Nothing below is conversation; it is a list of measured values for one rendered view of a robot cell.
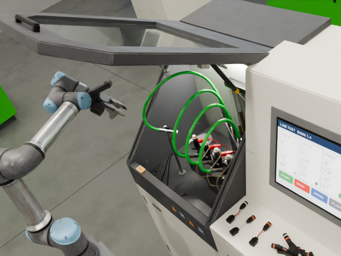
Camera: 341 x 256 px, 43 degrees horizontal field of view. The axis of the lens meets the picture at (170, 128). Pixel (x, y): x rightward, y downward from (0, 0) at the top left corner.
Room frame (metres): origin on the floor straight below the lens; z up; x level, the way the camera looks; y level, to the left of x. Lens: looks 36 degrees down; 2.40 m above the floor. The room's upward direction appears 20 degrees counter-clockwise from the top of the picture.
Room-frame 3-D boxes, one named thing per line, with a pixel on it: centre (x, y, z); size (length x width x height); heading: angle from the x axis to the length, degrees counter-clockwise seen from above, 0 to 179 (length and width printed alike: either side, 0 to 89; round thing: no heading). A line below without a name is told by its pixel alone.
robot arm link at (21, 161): (1.50, 0.46, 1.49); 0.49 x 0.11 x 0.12; 143
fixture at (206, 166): (1.51, -0.14, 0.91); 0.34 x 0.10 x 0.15; 25
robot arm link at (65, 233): (1.34, 0.58, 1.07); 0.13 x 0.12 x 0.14; 53
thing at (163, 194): (1.52, 0.12, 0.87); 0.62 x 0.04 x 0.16; 25
